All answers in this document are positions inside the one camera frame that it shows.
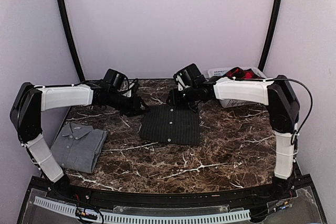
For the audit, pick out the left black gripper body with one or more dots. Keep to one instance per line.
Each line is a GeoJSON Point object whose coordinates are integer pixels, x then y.
{"type": "Point", "coordinates": [126, 107]}

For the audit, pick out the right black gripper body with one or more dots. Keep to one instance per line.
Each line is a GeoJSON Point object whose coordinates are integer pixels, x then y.
{"type": "Point", "coordinates": [183, 99]}

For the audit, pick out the black pinstriped long sleeve shirt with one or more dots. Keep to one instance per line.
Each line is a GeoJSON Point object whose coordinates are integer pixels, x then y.
{"type": "Point", "coordinates": [171, 125]}

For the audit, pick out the grey shirt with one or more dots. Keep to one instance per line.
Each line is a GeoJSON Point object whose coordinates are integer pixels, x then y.
{"type": "Point", "coordinates": [78, 147]}

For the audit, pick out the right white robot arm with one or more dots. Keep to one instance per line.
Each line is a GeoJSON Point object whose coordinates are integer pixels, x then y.
{"type": "Point", "coordinates": [276, 94]}

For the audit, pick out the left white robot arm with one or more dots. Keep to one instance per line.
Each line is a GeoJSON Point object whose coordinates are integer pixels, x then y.
{"type": "Point", "coordinates": [33, 102]}

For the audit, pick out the red black plaid shirt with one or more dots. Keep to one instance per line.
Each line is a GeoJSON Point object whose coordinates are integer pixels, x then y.
{"type": "Point", "coordinates": [240, 73]}

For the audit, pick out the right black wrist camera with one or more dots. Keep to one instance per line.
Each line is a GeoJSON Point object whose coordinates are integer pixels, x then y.
{"type": "Point", "coordinates": [189, 76]}

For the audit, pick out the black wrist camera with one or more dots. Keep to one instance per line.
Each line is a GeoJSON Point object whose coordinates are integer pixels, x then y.
{"type": "Point", "coordinates": [189, 76]}
{"type": "Point", "coordinates": [113, 79]}

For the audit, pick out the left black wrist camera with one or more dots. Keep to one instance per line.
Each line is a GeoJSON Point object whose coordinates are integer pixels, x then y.
{"type": "Point", "coordinates": [113, 79]}

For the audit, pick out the white slotted cable duct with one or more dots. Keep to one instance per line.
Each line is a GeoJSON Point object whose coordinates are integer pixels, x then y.
{"type": "Point", "coordinates": [122, 214]}

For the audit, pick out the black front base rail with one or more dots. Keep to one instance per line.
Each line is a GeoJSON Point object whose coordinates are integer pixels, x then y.
{"type": "Point", "coordinates": [254, 197]}

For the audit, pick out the left black frame post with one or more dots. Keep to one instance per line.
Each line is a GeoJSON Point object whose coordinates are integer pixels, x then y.
{"type": "Point", "coordinates": [70, 39]}

